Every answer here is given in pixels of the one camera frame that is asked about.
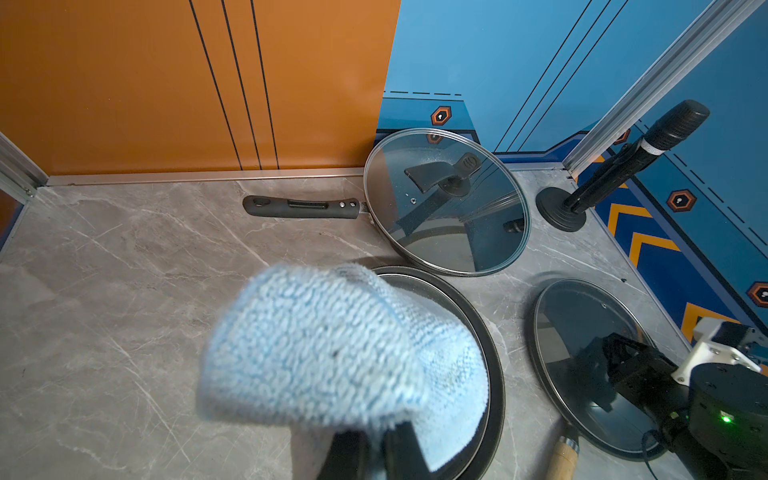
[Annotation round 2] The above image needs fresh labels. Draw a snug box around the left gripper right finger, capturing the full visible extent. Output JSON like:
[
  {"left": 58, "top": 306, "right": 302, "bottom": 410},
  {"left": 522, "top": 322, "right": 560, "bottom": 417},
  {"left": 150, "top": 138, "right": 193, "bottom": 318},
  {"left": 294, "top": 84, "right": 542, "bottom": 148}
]
[{"left": 383, "top": 422, "right": 432, "bottom": 480}]

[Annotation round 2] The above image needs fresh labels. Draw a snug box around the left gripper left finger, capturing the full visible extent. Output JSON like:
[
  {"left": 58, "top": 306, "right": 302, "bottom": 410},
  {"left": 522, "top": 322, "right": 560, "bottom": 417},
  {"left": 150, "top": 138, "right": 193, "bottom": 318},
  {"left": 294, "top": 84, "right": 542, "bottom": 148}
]
[{"left": 316, "top": 431, "right": 370, "bottom": 480}]

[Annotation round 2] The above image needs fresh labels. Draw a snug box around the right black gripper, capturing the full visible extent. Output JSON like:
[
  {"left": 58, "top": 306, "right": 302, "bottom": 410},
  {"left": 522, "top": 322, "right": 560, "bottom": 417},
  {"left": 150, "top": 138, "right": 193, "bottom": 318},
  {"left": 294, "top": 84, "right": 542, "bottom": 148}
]
[{"left": 602, "top": 333, "right": 678, "bottom": 414}]

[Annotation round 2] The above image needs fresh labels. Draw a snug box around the glass lid of pan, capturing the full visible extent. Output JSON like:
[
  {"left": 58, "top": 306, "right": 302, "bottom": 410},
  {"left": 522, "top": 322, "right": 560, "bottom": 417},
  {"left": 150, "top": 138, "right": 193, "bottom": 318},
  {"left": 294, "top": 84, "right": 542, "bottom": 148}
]
[{"left": 530, "top": 279, "right": 670, "bottom": 462}]

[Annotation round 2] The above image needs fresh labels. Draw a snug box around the light blue microfibre cloth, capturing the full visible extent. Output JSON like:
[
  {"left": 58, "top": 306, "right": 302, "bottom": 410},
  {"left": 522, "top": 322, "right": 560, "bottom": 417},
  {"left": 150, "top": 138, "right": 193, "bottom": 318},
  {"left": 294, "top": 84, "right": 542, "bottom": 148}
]
[{"left": 195, "top": 262, "right": 491, "bottom": 473}]

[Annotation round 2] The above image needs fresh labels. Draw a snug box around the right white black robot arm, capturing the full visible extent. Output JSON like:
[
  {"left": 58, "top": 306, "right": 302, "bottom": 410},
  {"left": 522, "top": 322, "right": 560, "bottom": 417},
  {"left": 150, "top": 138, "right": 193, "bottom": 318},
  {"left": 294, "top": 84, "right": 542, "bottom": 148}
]
[{"left": 602, "top": 333, "right": 767, "bottom": 479}]

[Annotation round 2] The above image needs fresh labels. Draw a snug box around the glass lid on frying pan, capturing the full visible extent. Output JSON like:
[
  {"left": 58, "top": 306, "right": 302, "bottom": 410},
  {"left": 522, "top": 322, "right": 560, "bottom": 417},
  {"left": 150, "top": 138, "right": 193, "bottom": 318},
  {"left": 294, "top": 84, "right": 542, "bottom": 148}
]
[{"left": 376, "top": 267, "right": 506, "bottom": 479}]

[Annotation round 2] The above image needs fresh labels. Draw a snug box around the glass lid on rear pan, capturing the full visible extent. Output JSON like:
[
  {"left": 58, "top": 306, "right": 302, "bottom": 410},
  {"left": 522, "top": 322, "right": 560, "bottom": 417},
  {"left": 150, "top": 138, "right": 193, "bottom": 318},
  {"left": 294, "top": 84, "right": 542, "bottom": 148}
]
[{"left": 363, "top": 127, "right": 532, "bottom": 277}]

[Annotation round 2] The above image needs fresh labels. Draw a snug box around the black microphone on stand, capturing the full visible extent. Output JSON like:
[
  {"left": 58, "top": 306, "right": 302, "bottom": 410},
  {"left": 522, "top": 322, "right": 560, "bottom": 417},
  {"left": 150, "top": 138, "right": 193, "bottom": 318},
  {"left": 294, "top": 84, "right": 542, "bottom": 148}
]
[{"left": 536, "top": 100, "right": 710, "bottom": 232}]

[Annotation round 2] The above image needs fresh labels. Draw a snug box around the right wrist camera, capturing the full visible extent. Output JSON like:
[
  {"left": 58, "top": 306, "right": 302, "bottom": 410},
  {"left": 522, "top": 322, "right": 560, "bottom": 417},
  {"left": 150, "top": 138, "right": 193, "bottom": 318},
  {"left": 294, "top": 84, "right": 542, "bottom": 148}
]
[{"left": 671, "top": 317, "right": 767, "bottom": 387}]

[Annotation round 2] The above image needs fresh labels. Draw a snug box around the flat black pan wooden handle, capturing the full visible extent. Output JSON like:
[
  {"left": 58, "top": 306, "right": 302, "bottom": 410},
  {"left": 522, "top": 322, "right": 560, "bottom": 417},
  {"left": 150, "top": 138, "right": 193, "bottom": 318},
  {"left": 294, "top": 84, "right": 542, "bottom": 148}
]
[{"left": 527, "top": 278, "right": 673, "bottom": 480}]

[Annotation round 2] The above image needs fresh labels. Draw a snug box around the black frying pan long handle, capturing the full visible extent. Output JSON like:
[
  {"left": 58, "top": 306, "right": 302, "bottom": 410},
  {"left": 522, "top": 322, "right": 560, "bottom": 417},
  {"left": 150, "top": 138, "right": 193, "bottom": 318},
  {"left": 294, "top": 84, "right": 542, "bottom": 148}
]
[{"left": 374, "top": 266, "right": 505, "bottom": 479}]

